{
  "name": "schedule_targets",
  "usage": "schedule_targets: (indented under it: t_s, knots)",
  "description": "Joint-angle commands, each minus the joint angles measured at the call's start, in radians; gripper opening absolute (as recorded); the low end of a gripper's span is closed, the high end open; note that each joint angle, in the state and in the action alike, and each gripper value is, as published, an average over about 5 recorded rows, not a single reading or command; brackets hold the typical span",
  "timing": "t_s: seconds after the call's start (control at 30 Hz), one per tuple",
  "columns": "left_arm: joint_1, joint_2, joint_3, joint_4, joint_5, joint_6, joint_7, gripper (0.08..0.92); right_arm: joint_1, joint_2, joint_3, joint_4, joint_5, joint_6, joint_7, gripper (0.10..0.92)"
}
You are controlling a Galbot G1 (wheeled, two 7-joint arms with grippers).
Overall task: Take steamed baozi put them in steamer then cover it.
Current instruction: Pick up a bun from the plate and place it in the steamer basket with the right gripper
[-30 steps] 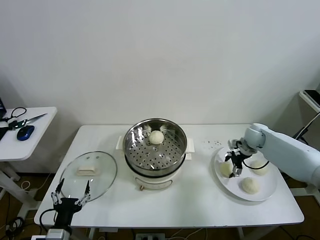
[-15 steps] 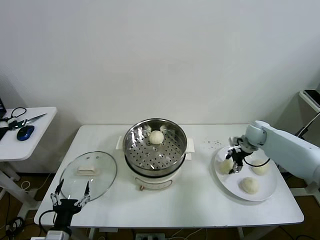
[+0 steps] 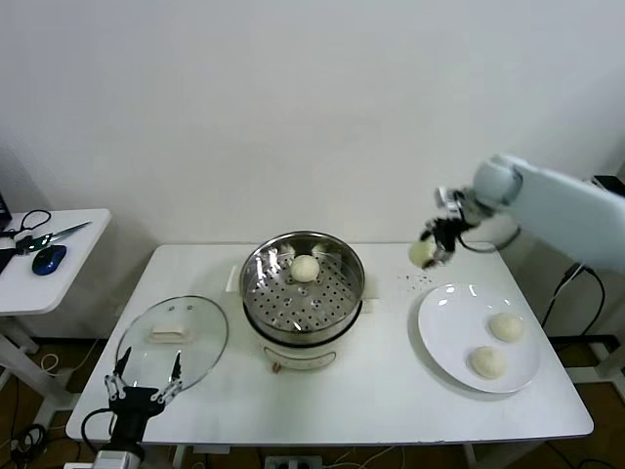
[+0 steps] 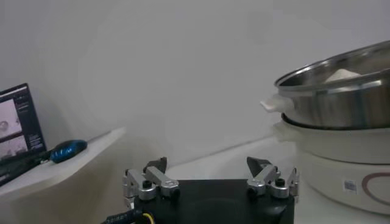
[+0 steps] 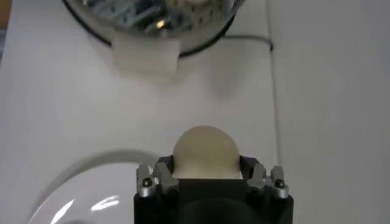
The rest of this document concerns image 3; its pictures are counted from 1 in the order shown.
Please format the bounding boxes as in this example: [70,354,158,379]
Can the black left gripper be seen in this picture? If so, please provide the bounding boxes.
[104,346,186,450]

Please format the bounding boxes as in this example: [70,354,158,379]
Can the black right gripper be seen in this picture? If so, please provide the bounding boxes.
[420,216,464,271]

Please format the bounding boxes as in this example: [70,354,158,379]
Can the white steamed baozi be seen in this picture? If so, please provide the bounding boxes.
[487,312,527,343]
[408,238,438,269]
[290,254,321,283]
[470,345,508,380]

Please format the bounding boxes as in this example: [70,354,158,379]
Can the round glass pot lid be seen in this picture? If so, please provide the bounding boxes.
[115,295,229,396]

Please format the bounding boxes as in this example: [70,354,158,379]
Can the perforated steel steamer basket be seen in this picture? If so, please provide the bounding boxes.
[239,232,366,343]

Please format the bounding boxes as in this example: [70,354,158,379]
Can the round white plate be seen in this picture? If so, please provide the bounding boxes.
[417,283,543,395]

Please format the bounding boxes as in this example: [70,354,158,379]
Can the white side table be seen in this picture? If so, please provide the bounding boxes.
[0,208,114,431]

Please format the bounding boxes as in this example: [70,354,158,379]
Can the blue computer mouse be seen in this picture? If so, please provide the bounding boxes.
[32,244,69,276]

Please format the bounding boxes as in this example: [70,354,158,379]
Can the white electric cooker pot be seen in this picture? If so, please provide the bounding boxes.
[226,265,382,375]

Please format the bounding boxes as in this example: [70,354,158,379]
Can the black flat device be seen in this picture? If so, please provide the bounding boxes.
[592,174,625,196]

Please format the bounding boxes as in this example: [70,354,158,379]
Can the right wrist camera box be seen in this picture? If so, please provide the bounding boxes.
[435,186,478,219]

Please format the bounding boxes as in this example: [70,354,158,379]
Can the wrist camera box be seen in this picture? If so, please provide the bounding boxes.
[62,448,144,469]
[435,186,478,219]

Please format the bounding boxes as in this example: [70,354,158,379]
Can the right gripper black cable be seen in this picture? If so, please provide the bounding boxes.
[456,224,522,254]

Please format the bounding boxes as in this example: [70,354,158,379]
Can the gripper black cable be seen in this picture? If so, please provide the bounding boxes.
[456,224,522,254]
[80,407,118,449]

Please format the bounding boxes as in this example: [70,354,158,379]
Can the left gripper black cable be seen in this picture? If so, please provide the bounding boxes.
[80,407,118,449]

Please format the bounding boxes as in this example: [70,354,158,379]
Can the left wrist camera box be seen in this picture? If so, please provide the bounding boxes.
[62,448,144,469]

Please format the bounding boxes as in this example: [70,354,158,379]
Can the white floor cable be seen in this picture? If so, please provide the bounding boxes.
[38,336,102,378]

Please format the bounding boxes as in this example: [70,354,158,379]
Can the black floor cable bundle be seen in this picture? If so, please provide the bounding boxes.
[0,423,50,469]

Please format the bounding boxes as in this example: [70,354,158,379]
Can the black power adapter cable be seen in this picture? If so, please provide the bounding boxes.
[541,261,607,343]

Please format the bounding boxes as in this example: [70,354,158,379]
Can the black handled scissors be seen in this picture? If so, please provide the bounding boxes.
[10,208,94,256]

